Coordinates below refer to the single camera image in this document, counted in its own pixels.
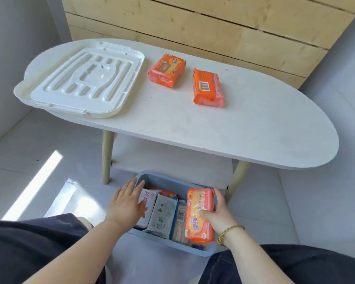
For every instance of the person's left hand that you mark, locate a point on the person's left hand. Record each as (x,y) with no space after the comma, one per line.
(124,208)

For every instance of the person's right hand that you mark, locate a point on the person's right hand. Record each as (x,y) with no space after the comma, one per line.
(222,217)

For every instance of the person's left little finger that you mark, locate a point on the person's left little finger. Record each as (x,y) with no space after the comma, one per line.
(116,195)

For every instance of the person's left middle finger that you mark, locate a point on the person's left middle finger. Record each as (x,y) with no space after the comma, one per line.
(130,187)

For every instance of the person's right thumb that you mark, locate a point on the person's right thumb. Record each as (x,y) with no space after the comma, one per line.
(206,214)

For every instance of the person's left thumb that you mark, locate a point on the person's left thumb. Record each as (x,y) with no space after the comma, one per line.
(143,208)

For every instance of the orange biscuit packet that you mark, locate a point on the orange biscuit packet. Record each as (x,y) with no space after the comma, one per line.
(198,204)
(207,88)
(166,70)

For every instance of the person's left forearm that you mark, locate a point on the person's left forearm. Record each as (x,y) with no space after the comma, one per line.
(82,257)

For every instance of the person's right forearm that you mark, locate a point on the person's right forearm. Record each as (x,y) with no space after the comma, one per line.
(251,260)

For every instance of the white packet red print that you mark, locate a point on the white packet red print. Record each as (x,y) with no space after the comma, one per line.
(149,201)

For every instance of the white packet green print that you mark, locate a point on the white packet green print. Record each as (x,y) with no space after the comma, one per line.
(164,215)

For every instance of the blue clear biscuit packet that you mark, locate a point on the blue clear biscuit packet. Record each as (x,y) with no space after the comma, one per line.
(180,221)

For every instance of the orange snack packet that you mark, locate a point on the orange snack packet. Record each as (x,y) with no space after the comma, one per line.
(168,193)

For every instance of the blue plastic storage bin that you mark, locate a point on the blue plastic storage bin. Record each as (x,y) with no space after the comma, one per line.
(165,180)

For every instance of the pale wooden table leg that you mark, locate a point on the pale wooden table leg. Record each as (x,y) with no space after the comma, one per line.
(237,177)
(107,156)

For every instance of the white oval table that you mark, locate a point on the white oval table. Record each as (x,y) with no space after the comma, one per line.
(254,127)

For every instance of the dark trousers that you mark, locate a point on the dark trousers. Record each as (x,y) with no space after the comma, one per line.
(26,248)

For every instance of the white plastic bin lid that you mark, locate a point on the white plastic bin lid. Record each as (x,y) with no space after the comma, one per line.
(88,79)

